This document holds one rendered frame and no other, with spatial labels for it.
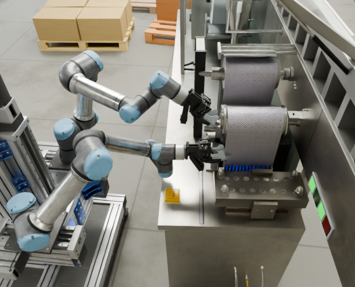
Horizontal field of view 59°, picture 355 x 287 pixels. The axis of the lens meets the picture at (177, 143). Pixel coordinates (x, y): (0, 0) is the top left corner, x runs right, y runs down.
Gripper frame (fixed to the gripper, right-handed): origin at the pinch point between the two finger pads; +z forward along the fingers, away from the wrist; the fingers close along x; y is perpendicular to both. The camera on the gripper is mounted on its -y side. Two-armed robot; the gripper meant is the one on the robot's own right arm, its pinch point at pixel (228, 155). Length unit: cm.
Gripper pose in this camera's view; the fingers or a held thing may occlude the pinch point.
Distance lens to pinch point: 149.0
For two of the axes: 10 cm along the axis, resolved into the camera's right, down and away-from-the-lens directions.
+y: -0.2, -7.2, -6.9
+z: 10.0, 0.1, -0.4
